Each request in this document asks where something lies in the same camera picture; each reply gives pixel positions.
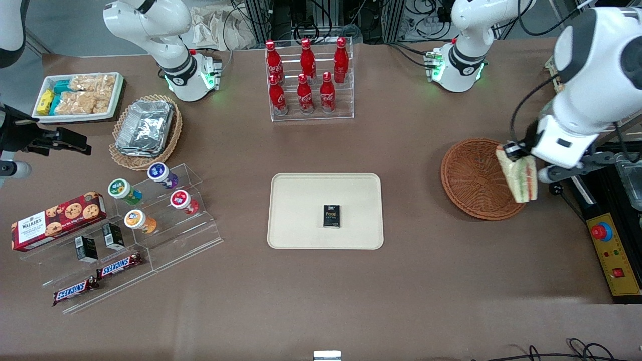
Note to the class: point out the red Walkers cookie box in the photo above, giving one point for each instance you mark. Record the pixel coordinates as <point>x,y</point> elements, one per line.
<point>55,220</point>

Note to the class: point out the small black carton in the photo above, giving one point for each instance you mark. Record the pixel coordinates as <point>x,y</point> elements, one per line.
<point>113,236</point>
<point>86,249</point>

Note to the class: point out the orange lid cup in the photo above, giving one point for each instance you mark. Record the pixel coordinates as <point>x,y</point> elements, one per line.
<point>136,219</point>

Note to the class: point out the white cloth bag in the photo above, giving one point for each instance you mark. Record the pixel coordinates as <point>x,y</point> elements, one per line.
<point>220,27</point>

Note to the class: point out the stack of foil containers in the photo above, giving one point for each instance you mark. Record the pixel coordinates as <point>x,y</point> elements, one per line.
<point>144,128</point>

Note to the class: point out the purple lid cup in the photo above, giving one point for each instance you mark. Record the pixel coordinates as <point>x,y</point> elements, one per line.
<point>159,173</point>

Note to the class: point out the rice cracker pack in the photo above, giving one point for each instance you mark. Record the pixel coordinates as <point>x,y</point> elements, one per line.
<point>77,103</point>
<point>93,83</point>

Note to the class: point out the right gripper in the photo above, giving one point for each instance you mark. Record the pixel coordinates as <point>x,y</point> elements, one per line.
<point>20,136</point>

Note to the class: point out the red cola bottle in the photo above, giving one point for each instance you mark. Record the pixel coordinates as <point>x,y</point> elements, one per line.
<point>274,60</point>
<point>305,98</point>
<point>307,57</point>
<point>341,57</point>
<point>327,95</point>
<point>278,98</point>

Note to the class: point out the clear acrylic stepped stand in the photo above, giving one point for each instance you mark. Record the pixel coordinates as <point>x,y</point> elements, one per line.
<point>190,235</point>

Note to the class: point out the yellow snack packet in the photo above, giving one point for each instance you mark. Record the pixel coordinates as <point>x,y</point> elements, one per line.
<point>45,102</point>

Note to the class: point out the red emergency stop button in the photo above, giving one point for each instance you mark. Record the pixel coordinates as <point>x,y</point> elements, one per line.
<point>602,231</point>

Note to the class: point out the red lid cup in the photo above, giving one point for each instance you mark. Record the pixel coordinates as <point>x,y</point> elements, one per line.
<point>180,199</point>

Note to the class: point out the small black box gold print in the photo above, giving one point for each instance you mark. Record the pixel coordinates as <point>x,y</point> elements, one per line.
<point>331,216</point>

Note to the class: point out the aluminium frame rack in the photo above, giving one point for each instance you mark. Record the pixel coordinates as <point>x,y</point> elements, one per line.
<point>321,17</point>

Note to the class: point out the black yellow control box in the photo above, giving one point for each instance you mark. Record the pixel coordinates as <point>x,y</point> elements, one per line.
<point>617,260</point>

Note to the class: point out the clear acrylic bottle rack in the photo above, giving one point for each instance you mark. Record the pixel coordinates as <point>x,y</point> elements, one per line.
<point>346,103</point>

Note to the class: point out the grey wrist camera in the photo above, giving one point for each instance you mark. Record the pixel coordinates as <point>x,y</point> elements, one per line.
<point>15,170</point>
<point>577,168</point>

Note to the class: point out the light wicker basket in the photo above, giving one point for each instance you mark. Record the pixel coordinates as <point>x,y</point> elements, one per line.
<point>173,135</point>

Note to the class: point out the teal snack packet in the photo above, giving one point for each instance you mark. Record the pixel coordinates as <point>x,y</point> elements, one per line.
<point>61,86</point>
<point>55,104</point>

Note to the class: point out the small white silver object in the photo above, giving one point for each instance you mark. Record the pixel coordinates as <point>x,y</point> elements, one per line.
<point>327,356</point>

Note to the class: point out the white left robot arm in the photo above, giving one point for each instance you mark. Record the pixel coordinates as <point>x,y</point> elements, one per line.
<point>602,60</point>

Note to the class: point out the triangle sandwich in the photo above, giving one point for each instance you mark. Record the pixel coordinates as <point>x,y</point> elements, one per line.
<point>521,180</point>

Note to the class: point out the green lid cup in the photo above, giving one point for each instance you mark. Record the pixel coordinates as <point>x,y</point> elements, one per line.
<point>120,189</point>

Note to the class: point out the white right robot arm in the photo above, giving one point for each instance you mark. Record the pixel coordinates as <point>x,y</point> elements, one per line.
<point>165,45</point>

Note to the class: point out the beige plastic tray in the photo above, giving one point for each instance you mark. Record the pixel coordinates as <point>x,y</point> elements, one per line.
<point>301,210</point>

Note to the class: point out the white rectangular snack tray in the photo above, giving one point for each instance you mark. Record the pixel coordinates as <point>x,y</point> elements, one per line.
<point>116,95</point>

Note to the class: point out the Snickers bar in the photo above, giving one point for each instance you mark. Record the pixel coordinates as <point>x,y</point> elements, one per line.
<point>75,291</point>
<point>119,265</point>

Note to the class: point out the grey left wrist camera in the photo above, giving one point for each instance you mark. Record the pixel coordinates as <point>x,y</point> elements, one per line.
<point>577,168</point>

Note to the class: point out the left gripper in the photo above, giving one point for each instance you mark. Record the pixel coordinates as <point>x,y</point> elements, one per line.
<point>528,136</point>

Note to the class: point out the clear plastic container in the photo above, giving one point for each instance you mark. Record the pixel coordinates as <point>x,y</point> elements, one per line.
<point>633,185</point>

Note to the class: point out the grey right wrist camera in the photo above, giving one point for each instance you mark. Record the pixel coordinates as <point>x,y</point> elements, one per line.
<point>15,170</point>

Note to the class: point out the brown wicker basket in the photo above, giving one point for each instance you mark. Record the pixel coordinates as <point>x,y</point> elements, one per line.
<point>471,180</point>

